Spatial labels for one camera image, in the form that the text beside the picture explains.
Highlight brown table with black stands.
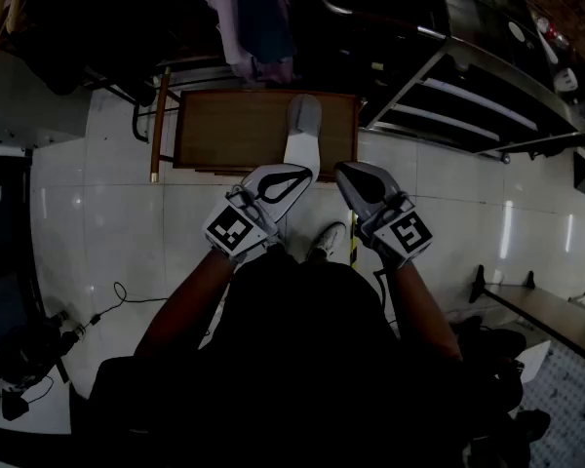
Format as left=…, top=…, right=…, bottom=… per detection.
left=469, top=263, right=585, bottom=374

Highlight white sneaker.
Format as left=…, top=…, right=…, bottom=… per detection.
left=305, top=220, right=348, bottom=262

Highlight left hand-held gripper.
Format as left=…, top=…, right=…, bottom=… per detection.
left=202, top=162, right=316, bottom=266

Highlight person's left forearm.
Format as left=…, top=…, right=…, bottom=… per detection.
left=134, top=249, right=238, bottom=360

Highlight dark hanging clothes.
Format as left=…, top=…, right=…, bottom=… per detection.
left=9, top=0, right=215, bottom=109

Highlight wooden box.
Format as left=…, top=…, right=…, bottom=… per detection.
left=172, top=89, right=361, bottom=183

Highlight person's right forearm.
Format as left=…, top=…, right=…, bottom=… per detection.
left=377, top=259, right=464, bottom=363

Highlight yellow black striped strip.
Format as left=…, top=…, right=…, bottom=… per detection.
left=349, top=212, right=361, bottom=268

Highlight purple hanging garment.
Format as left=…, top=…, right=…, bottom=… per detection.
left=196, top=0, right=299, bottom=88

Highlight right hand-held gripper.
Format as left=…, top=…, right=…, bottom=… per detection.
left=333, top=161, right=435, bottom=269

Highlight black clothes rack frame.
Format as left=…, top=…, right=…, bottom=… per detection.
left=81, top=55, right=254, bottom=144

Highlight white bottle with red cap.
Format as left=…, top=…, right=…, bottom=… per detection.
left=532, top=15, right=561, bottom=66

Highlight black equipment pile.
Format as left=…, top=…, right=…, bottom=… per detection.
left=0, top=309, right=87, bottom=423

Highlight wooden pole with metal foot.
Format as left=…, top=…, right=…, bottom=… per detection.
left=148, top=65, right=173, bottom=184

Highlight white board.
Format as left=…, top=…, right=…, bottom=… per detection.
left=515, top=339, right=552, bottom=385

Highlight white sock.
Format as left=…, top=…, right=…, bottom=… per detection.
left=282, top=93, right=324, bottom=180

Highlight person's black clothing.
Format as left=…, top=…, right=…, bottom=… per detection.
left=85, top=245, right=530, bottom=468

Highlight black floor cable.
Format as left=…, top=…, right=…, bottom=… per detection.
left=88, top=281, right=170, bottom=329

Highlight patterned floor mat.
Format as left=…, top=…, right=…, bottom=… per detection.
left=514, top=341, right=585, bottom=468

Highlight black bag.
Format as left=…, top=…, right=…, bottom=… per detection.
left=446, top=315, right=527, bottom=360

